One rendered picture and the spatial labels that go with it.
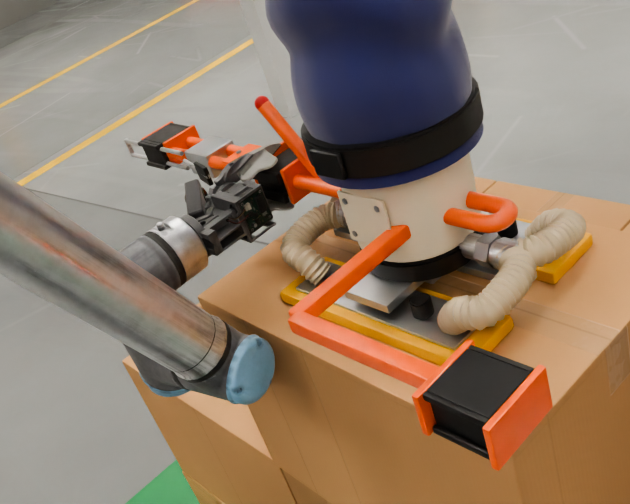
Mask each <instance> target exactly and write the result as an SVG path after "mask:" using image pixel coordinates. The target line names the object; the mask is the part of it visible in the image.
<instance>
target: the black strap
mask: <svg viewBox="0 0 630 504"><path fill-rule="evenodd" d="M483 116H484V112H483V107H482V102H481V96H480V91H479V86H478V82H477V81H476V80H475V78H474V77H472V91H471V94H470V96H469V98H468V100H467V102H466V103H465V105H464V106H463V107H462V108H461V109H459V110H458V111H457V112H456V113H454V114H452V115H451V116H449V117H447V118H446V119H444V120H442V121H440V122H439V123H437V124H435V125H433V126H431V127H428V128H426V129H424V130H422V131H418V132H415V133H411V134H408V135H404V136H400V137H397V138H393V139H389V140H385V141H380V142H373V143H363V144H347V145H338V144H330V143H327V142H324V141H321V140H318V139H315V138H314V137H312V136H311V135H310V133H309V131H308V130H307V128H306V126H305V124H304V122H303V124H302V126H301V130H300V131H301V137H302V140H303V143H304V146H305V149H306V152H307V155H308V158H309V161H310V163H311V164H312V166H314V168H315V171H316V174H317V175H320V176H325V177H329V178H334V179H339V180H346V179H347V178H354V179H361V178H375V177H382V176H388V175H392V174H397V173H402V172H405V171H408V170H412V169H415V168H418V167H421V166H423V165H426V164H429V163H431V162H433V161H435V160H438V159H440V158H442V157H444V156H446V155H447V154H449V153H451V152H453V151H454V150H456V149H457V148H459V147H460V146H461V145H463V144H464V143H465V142H466V141H467V140H469V139H470V138H471V137H472V136H473V134H474V133H475V132H476V131H477V130H478V128H479V127H480V125H481V123H482V121H483Z"/></svg>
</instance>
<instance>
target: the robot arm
mask: <svg viewBox="0 0 630 504"><path fill-rule="evenodd" d="M280 146H281V144H280V143H272V144H267V145H264V146H262V147H259V148H257V149H255V150H253V151H251V152H249V153H246V154H244V155H242V156H240V157H238V158H236V159H235V160H233V161H231V162H230V163H228V164H227V165H226V166H225V167H224V168H223V170H222V171H221V173H220V175H219V176H218V178H217V179H216V180H214V183H215V184H216V185H215V186H214V187H213V188H211V187H210V188H209V192H208V193H207V191H206V190H205V189H204V188H203V187H202V186H201V184H200V181H199V180H198V179H195V180H192V181H189V182H186V183H185V184H184V187H185V202H186V206H187V214H184V215H182V216H181V217H179V218H178V217H175V216H169V217H168V218H167V219H165V220H164V221H162V222H158V223H157V224H156V226H155V227H153V228H152V229H151V230H149V231H148V232H147V233H145V234H144V235H142V236H140V237H139V238H138V239H136V240H135V241H133V242H132V243H130V244H129V245H127V246H126V247H124V248H123V249H122V250H120V251H119V252H118V251H116V250H115V249H114V248H112V247H111V246H109V245H108V244H106V243H105V242H103V241H102V240H100V239H99V238H97V237H96V236H94V235H93V234H91V233H90V232H89V231H87V230H86V229H84V228H83V227H81V226H80V225H78V224H77V223H75V222H74V221H72V220H71V219H69V218H68V217H66V216H65V215H64V214H62V213H61V212H59V211H58V210H56V209H55V208H53V207H52V206H50V205H49V204H47V203H46V202H44V201H43V200H41V199H40V198H39V197H37V196H36V195H34V194H33V193H31V192H30V191H28V190H27V189H25V188H24V187H22V186H21V185H19V184H18V183H16V182H15V181H14V180H12V179H11V178H9V177H8V176H6V175H5V174H3V173H2V172H0V274H1V275H3V276H5V277H6V278H8V279H10V280H12V281H13V282H15V283H17V284H19V285H21V286H22V287H24V288H26V289H28V290H29V291H31V292H33V293H35V294H37V295H38V296H40V297H42V298H44V299H45V300H47V301H49V302H51V303H52V304H54V305H56V306H58V307H60V308H61V309H63V310H65V311H67V312H68V313H70V314H72V315H74V316H76V317H77V318H79V319H81V320H83V321H84V322H86V323H88V324H90V325H92V326H93V327H95V328H97V329H99V330H100V331H102V332H104V333H106V334H107V335H109V336H111V337H113V338H115V339H116V340H118V341H120V342H122V343H123V345H124V347H125V348H126V350H127V352H128V354H129V355H130V357H131V359H132V360H133V362H134V364H135V365H136V367H137V369H138V371H139V374H140V377H141V378H142V380H143V382H144V383H145V384H146V385H147V386H148V387H149V388H150V390H151V391H152V392H154V393H155V394H157V395H159V396H163V397H173V396H175V397H176V396H180V395H183V394H185V393H188V392H189V391H194V392H198V393H202V394H205V395H209V396H212V397H216V398H220V399H223V400H227V401H229V402H230V403H232V404H243V405H248V404H252V403H254V402H256V401H258V400H259V399H260V398H261V397H262V396H263V395H264V394H265V393H266V391H267V390H268V388H269V386H270V384H271V380H272V378H273V375H274V370H275V356H274V352H273V349H272V347H271V345H270V344H269V342H268V341H267V340H265V339H263V338H261V337H259V336H258V335H255V334H252V335H247V334H244V333H241V332H239V331H238V330H236V329H235V328H233V327H232V326H230V325H229V324H227V323H226V322H224V321H223V320H221V319H220V318H219V317H217V316H214V315H211V314H209V313H208V312H206V311H205V310H203V309H202V308H200V307H199V306H197V305H196V304H194V303H193V302H191V301H190V300H189V299H187V298H186V297H184V296H183V295H181V294H180V293H178V292H177V291H175V290H177V289H178V288H179V287H181V286H182V285H183V284H185V283H186V282H187V281H189V280H190V279H191V278H193V277H194V276H195V275H197V274H198V273H199V272H201V271H202V270H203V269H205V268H206V267H207V266H208V262H209V258H208V257H209V256H211V255H215V256H218V255H219V254H221V253H222V252H223V251H225V250H226V249H227V248H229V247H230V246H231V245H233V244H234V243H235V242H237V241H238V240H240V239H241V240H244V241H246V242H249V243H252V242H253V241H255V240H256V239H257V238H259V237H260V236H261V235H263V234H264V233H265V232H267V231H268V230H269V229H271V228H272V227H273V226H275V225H276V223H275V222H272V221H270V220H271V219H273V215H272V213H271V212H272V211H275V210H280V211H288V210H291V209H293V208H294V204H292V203H291V202H290V201H289V202H288V203H287V204H285V203H281V202H277V201H273V200H270V199H266V197H265V194H264V192H263V189H262V187H261V184H257V183H255V182H253V181H250V180H252V179H253V178H254V177H255V176H256V174H257V173H259V172H260V171H263V170H266V169H270V168H272V167H273V166H274V165H275V164H276V163H277V161H278V159H277V158H276V157H275V156H273V155H274V153H275V152H276V151H277V150H278V149H279V148H280ZM239 180H241V181H242V182H243V183H241V182H239V183H237V182H238V181H239ZM234 182H235V183H234ZM236 183H237V184H236ZM262 226H266V227H267V228H266V229H264V230H263V231H262V232H260V233H259V234H258V235H256V236H255V235H252V234H253V233H254V232H255V231H257V230H258V229H259V228H261V227H262Z"/></svg>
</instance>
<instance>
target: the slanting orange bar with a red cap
mask: <svg viewBox="0 0 630 504"><path fill-rule="evenodd" d="M254 104H255V107H256V109H257V110H259V112H260V113H261V114H262V115H263V116H264V118H265V119H266V120H267V121H268V122H269V124H270V125H271V126H272V127H273V129H274V130H275V131H276V132H277V133H278V135H279V136H280V137H281V138H282V139H283V141H284V142H285V143H286V144H287V145H288V147H289V148H290V149H291V150H292V151H293V153H294V154H295V155H296V156H297V158H298V159H299V160H300V161H301V162H302V164H303V165H304V166H305V167H306V168H307V170H308V171H309V172H310V173H311V174H312V176H313V177H315V178H319V177H318V175H317V174H316V172H315V168H314V166H312V164H311V163H310V161H309V158H308V155H307V152H306V149H305V146H304V143H303V141H302V139H301V138H300V137H299V136H298V134H297V133H296V132H295V131H294V130H293V128H292V127H291V126H290V125H289V124H288V122H287V121H286V120H285V119H284V118H283V116H282V115H281V114H280V113H279V112H278V110H277V109H276V108H275V107H274V106H273V104H272V103H271V102H270V101H269V99H268V98H267V97H266V96H263V95H260V96H258V97H257V98H256V99H255V102H254Z"/></svg>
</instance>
